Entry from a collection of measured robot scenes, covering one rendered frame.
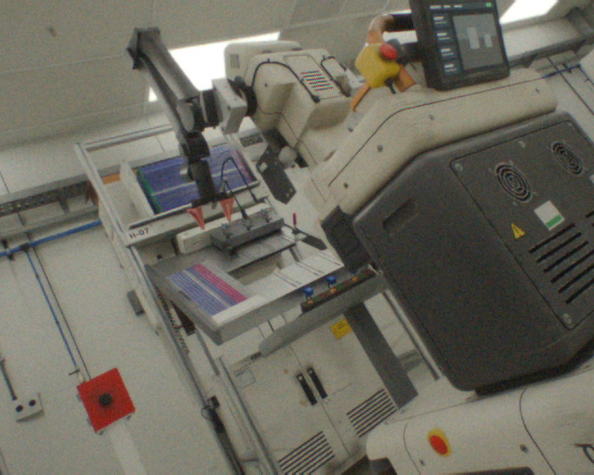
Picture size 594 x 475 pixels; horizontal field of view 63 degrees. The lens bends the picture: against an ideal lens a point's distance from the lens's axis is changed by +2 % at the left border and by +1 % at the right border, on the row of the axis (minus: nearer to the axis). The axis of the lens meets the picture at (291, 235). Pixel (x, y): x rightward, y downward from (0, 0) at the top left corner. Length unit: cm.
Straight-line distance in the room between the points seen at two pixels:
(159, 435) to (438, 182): 301
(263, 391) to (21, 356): 206
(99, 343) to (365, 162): 297
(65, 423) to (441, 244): 304
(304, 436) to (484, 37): 152
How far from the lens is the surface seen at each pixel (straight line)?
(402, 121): 86
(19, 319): 374
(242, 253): 217
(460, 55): 104
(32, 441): 359
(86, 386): 174
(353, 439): 211
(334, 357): 213
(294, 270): 196
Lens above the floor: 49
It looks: 14 degrees up
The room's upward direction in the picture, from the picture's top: 30 degrees counter-clockwise
